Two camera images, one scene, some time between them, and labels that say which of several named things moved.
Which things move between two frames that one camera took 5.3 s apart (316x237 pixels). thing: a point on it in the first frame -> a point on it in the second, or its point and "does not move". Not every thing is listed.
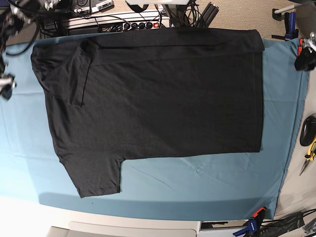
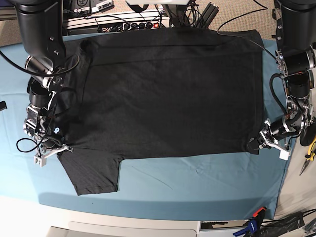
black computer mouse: (308, 131) does not move
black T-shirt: (115, 94) does not move
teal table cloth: (212, 186) does not move
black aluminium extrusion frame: (209, 14) does not move
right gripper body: (306, 54) -> (271, 131)
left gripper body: (9, 79) -> (51, 146)
